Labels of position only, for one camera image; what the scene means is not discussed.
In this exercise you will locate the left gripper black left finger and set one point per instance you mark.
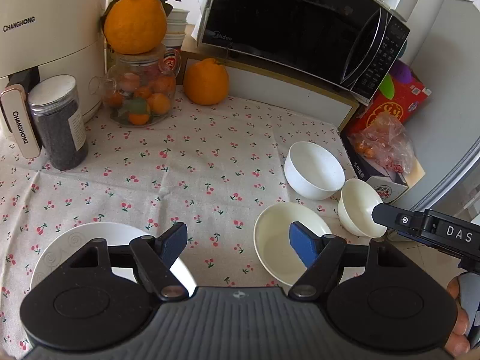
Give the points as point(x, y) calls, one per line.
point(154, 256)

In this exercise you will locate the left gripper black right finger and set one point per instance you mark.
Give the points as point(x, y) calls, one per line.
point(321, 255)

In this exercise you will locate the gloved hand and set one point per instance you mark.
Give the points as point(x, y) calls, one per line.
point(458, 345)

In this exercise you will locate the small cream bowl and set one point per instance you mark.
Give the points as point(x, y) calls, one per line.
point(355, 207)

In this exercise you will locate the white speckled bowl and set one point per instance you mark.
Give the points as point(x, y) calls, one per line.
point(312, 171)

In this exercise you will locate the dark blue cardboard box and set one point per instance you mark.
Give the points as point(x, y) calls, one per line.
point(389, 185)

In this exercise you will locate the cherry print tablecloth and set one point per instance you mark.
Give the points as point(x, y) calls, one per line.
point(213, 168)

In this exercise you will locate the plastic bag of snacks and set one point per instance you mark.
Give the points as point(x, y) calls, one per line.
point(385, 142)

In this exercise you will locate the red gift box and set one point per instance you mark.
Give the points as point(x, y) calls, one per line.
point(394, 96)

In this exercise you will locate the glass jar with tangerines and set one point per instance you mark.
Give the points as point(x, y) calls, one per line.
point(134, 90)

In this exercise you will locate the large orange on table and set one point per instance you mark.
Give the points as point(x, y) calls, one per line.
point(206, 82)

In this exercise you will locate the white cabinet under microwave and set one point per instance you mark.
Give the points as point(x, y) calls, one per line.
point(262, 81)

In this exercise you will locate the plastic jar of dark seeds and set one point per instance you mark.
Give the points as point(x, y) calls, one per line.
point(55, 110)

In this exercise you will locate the black Midea microwave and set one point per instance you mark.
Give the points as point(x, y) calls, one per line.
point(351, 44)

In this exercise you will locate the stack of white paper cups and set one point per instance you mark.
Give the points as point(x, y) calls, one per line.
point(177, 22)

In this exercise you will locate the large orange on jar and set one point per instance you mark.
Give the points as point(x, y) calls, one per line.
point(134, 27)

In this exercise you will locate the white Changhong air fryer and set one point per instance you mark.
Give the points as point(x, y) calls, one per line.
point(42, 39)

